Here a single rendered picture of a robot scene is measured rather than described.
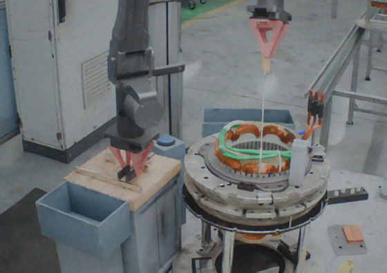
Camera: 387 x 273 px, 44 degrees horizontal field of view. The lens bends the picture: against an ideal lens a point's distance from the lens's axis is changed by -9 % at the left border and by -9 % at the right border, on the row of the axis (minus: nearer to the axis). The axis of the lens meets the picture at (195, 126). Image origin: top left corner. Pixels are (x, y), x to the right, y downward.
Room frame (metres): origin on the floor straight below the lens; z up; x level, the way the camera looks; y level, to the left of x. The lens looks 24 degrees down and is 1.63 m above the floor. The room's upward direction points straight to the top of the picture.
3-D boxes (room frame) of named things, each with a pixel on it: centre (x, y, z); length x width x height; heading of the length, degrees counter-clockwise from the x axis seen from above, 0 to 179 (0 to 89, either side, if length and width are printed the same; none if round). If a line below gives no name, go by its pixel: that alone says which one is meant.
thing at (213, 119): (1.30, -0.14, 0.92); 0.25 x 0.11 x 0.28; 89
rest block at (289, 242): (1.03, -0.24, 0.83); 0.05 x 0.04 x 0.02; 31
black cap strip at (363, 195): (1.32, -0.46, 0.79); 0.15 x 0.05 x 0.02; 98
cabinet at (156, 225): (1.00, 0.16, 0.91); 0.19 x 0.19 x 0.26; 63
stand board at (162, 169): (1.00, 0.16, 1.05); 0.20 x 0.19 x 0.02; 153
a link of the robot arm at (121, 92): (0.95, 0.13, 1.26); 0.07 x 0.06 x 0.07; 28
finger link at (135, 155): (0.96, 0.13, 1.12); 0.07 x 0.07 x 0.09; 63
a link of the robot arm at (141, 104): (0.92, 0.11, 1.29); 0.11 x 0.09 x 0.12; 28
